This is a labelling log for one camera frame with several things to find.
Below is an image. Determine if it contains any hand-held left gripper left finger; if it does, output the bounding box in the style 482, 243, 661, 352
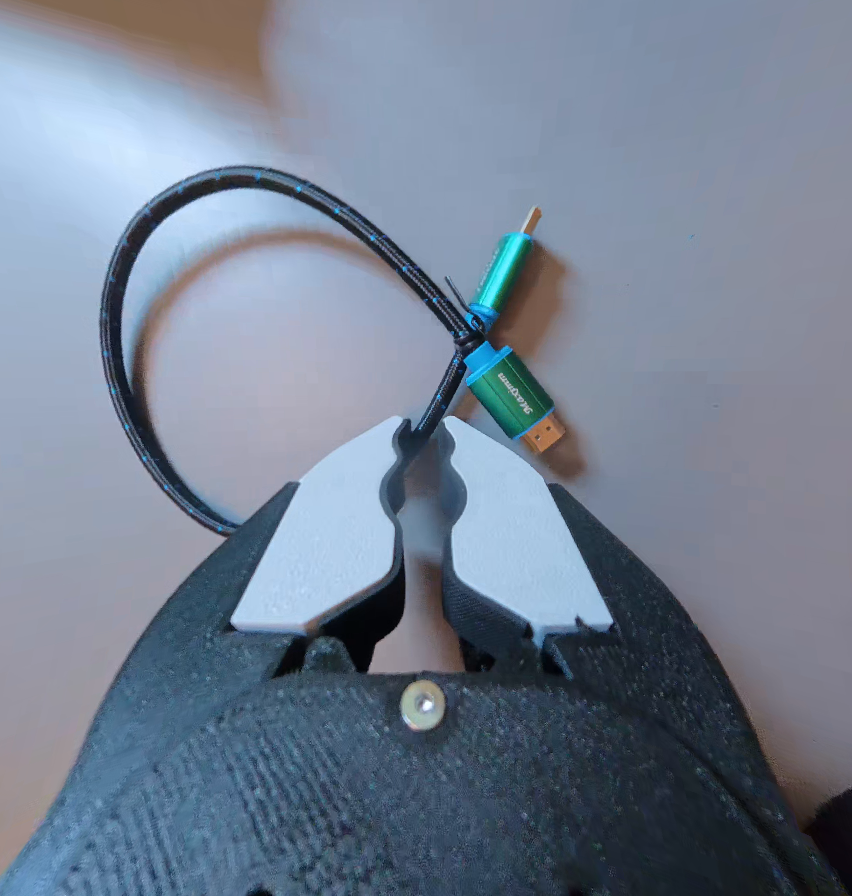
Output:
229, 416, 408, 642

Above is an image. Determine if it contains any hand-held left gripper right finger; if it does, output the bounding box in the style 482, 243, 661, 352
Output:
440, 416, 616, 642

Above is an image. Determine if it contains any black HDMI cable green plug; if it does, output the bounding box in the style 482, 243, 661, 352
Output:
101, 166, 567, 540

